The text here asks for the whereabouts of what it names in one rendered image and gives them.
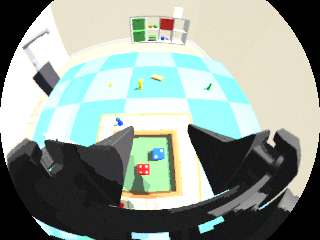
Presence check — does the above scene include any blue pawn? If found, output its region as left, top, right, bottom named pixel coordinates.
left=116, top=117, right=124, bottom=127

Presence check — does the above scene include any blue die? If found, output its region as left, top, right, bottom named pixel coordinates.
left=153, top=148, right=165, bottom=160

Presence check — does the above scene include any red die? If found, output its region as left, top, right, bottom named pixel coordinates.
left=137, top=164, right=149, bottom=176

